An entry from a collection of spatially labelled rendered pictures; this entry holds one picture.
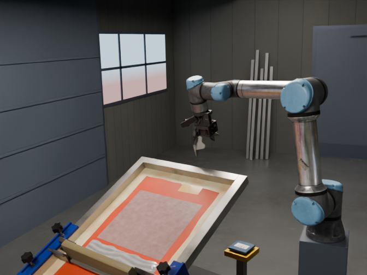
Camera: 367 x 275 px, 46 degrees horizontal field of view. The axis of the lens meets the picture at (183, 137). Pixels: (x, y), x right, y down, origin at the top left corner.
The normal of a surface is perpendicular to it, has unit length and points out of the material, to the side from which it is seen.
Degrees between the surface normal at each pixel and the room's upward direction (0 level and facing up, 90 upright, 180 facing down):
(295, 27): 90
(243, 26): 90
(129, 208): 25
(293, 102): 83
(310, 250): 90
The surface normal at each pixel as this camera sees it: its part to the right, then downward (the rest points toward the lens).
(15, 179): 0.92, 0.06
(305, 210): -0.62, 0.31
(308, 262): -0.38, 0.21
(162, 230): -0.27, -0.81
